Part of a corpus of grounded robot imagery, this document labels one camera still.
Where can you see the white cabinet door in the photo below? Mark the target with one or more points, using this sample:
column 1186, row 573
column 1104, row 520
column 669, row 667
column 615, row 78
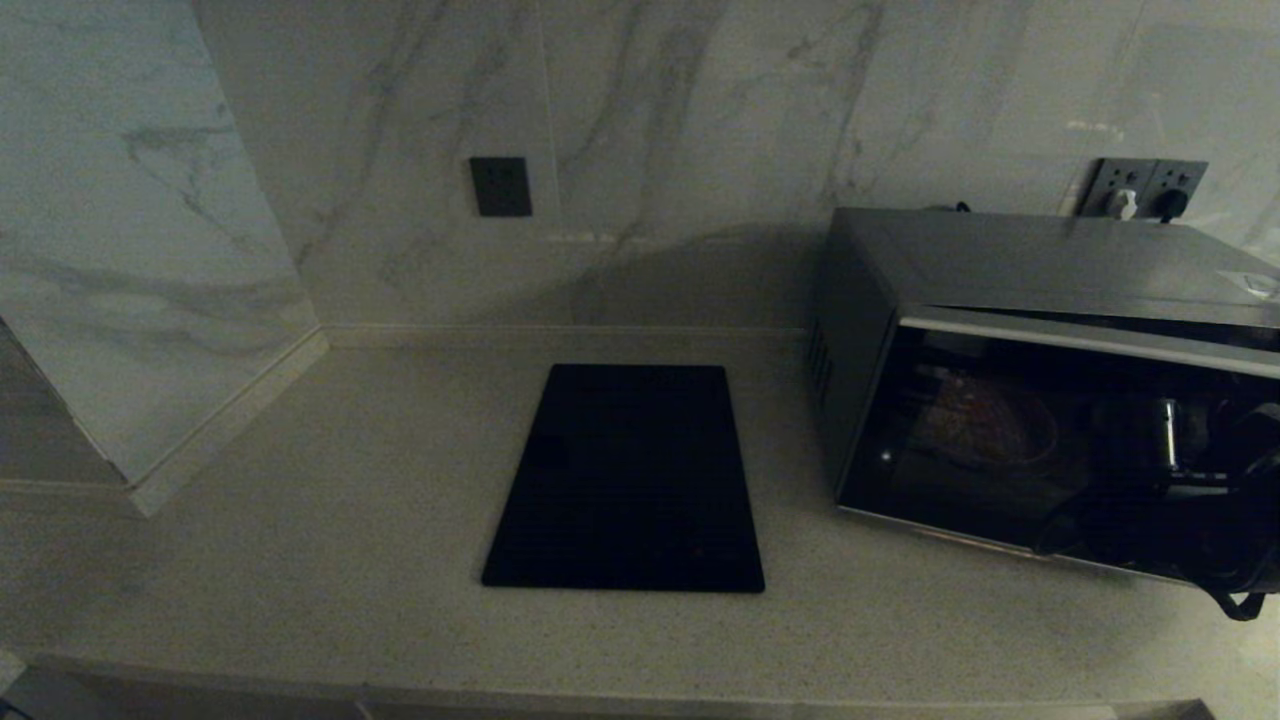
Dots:
column 40, row 700

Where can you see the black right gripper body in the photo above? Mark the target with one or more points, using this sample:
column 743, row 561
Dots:
column 1140, row 520

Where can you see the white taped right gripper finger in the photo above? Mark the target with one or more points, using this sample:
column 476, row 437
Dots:
column 1165, row 435

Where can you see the dark grey wall socket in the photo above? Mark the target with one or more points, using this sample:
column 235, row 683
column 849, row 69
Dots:
column 501, row 187
column 1182, row 177
column 1103, row 180

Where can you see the black glass microwave door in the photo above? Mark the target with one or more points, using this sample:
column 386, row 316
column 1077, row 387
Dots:
column 950, row 490

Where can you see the purple round plate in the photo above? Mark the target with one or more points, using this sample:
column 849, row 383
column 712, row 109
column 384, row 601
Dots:
column 985, row 425

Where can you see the black glass induction cooktop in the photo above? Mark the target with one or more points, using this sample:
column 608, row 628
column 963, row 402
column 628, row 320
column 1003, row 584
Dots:
column 625, row 480

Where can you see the silver microwave oven housing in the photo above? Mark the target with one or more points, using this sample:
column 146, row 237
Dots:
column 1000, row 255

